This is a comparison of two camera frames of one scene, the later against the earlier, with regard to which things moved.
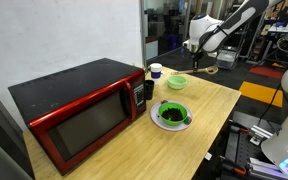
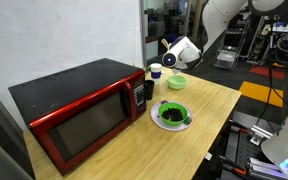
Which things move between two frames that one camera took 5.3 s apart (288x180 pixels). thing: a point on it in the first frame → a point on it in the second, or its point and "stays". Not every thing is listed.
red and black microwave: [75, 112] stays
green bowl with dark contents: [173, 113] stays
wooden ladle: [211, 70] → [165, 43]
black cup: [149, 88] stays
